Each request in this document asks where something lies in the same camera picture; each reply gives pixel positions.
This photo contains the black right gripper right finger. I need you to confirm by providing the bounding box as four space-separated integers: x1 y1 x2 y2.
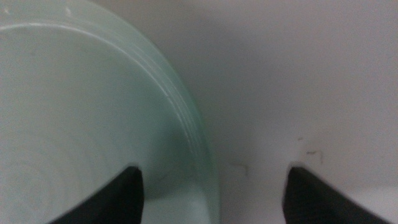
282 166 392 224

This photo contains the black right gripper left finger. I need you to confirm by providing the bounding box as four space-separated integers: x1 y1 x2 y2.
48 166 145 224

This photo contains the pale green shallow bowl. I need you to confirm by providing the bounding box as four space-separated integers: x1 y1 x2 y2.
0 0 221 224

